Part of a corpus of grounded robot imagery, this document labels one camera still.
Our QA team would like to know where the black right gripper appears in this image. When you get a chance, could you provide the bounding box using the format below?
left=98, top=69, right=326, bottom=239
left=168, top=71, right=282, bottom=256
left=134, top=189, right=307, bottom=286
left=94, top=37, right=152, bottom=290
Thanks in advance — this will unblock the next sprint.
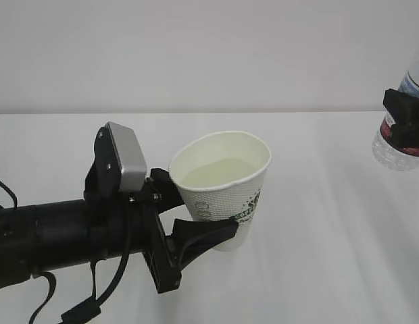
left=383, top=88, right=419, bottom=157

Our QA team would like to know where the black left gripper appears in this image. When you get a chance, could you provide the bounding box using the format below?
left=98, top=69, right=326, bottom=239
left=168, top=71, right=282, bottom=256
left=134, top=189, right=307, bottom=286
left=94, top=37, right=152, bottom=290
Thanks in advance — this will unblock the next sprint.
left=130, top=168, right=239, bottom=293

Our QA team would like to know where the clear plastic water bottle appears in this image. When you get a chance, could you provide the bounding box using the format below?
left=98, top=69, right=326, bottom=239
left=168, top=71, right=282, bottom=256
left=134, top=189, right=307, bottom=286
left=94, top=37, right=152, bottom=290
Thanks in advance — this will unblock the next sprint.
left=372, top=49, right=419, bottom=171

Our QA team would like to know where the white paper coffee cup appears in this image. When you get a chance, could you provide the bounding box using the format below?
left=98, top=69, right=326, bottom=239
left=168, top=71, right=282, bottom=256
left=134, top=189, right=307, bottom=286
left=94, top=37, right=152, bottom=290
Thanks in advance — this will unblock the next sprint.
left=168, top=130, right=272, bottom=252

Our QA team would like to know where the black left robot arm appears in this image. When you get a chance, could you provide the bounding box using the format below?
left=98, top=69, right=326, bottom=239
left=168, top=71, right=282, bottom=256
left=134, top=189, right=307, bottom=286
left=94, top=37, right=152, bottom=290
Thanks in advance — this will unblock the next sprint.
left=0, top=169, right=239, bottom=293

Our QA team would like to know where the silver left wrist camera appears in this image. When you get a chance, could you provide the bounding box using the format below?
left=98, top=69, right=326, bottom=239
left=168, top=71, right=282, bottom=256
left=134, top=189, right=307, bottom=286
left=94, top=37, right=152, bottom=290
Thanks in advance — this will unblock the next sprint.
left=106, top=121, right=147, bottom=192

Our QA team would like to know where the black left camera cable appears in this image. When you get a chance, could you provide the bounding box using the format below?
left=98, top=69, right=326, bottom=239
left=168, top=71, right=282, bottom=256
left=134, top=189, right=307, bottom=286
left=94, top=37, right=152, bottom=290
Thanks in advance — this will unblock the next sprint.
left=60, top=215, right=131, bottom=324

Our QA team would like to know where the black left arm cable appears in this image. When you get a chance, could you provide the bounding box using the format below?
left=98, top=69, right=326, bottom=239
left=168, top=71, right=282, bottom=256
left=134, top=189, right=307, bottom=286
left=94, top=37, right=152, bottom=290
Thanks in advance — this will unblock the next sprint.
left=26, top=269, right=58, bottom=324

